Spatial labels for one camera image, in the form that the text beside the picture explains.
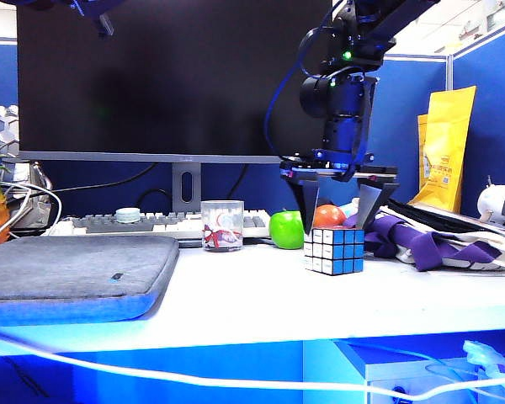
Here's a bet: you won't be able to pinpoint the grey monitor stand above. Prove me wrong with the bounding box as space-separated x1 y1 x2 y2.
171 162 202 214

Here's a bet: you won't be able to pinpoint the orange round fruit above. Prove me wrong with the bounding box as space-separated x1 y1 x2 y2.
313 204 347 231

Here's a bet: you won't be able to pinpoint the blue robot arm cable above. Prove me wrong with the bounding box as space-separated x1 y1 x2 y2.
263 0 346 160

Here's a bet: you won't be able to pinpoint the grey laptop sleeve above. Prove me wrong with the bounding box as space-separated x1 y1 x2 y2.
0 235 180 323

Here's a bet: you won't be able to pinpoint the thick white cable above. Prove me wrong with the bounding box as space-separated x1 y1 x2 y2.
0 328 505 401

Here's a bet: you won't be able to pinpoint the white drawer cabinet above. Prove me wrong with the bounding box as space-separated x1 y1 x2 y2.
334 338 505 404

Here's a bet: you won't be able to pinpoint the white arched cable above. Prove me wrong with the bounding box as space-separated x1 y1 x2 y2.
0 180 63 231

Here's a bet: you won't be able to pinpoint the clear plastic bag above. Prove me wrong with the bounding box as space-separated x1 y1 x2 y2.
461 339 505 382

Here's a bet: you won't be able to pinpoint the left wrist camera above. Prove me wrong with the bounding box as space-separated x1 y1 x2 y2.
97 13 115 40

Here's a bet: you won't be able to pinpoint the canvas tote bag purple straps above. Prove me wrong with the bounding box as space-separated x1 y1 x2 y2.
348 197 505 273

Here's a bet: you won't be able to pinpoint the silver robot figure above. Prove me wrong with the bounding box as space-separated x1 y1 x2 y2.
0 104 54 231

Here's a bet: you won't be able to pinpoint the black computer monitor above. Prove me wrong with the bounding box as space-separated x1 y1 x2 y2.
16 0 333 164

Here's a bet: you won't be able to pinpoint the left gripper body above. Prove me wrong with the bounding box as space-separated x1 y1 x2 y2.
66 0 110 18

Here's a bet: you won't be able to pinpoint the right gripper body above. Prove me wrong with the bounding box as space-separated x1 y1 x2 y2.
279 149 399 186

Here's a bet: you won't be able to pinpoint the thin white cable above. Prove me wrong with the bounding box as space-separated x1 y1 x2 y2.
0 191 32 247

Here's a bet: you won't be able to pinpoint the green apple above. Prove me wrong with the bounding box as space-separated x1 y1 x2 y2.
268 209 306 250

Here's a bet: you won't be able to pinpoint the large yellow pouch bag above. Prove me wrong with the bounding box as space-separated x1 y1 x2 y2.
407 86 477 215

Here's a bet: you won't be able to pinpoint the multicoloured Rubik's cube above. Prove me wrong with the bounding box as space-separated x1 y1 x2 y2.
303 226 366 277

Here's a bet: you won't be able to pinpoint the grey and white keyboard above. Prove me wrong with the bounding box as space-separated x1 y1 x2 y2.
44 209 273 243

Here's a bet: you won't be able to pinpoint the black folded cloth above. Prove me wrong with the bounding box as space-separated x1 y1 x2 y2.
382 197 505 245

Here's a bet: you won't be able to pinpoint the long black monitor cable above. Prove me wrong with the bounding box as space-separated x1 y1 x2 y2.
48 163 158 194

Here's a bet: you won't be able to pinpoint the clear plastic jar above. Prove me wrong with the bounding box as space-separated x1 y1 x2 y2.
199 199 245 253

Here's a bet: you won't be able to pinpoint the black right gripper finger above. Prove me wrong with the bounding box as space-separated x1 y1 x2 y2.
289 178 320 235
355 183 399 231

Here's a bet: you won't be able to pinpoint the white and grey device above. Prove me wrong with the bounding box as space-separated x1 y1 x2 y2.
476 176 505 226

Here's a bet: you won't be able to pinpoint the small yellow pouch bag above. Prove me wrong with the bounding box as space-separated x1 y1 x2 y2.
417 113 428 193

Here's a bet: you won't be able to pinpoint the short black monitor cable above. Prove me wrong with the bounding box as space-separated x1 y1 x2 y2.
226 164 249 199

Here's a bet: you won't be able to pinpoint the looped black cable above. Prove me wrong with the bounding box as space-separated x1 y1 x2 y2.
137 189 173 210

